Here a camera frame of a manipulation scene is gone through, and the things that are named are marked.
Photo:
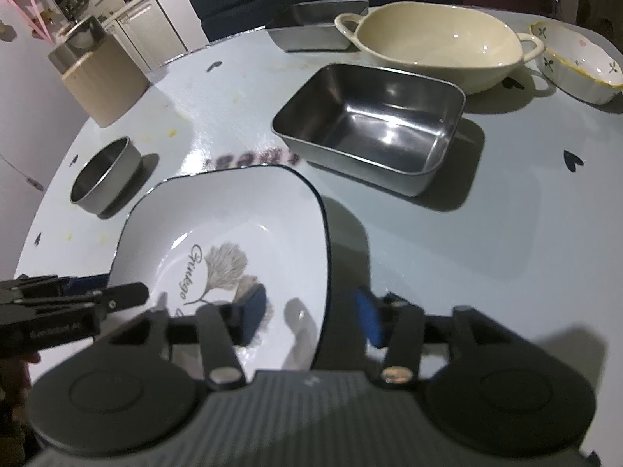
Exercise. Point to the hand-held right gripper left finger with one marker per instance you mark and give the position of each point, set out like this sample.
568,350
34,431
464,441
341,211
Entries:
254,314

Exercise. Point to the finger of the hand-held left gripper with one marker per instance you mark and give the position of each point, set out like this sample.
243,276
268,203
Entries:
121,296
87,284

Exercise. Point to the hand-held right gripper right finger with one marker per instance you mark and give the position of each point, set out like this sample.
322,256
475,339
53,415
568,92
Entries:
367,316

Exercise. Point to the white square plate black rim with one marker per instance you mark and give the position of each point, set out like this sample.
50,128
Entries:
233,214

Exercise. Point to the small round steel bowl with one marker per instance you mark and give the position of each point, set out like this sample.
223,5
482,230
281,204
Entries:
112,180

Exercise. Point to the rectangular steel tray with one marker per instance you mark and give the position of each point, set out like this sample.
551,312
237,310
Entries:
370,121
311,34

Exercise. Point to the white floral bowl yellow rim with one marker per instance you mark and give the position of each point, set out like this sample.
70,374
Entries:
579,58

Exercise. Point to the beige kettle steel lid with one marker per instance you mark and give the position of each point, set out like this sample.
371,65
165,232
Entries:
107,87

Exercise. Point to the white kitchen cabinet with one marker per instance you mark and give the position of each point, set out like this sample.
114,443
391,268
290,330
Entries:
141,29

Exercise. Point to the pink ribbon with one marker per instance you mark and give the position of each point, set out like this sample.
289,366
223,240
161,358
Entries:
36,12

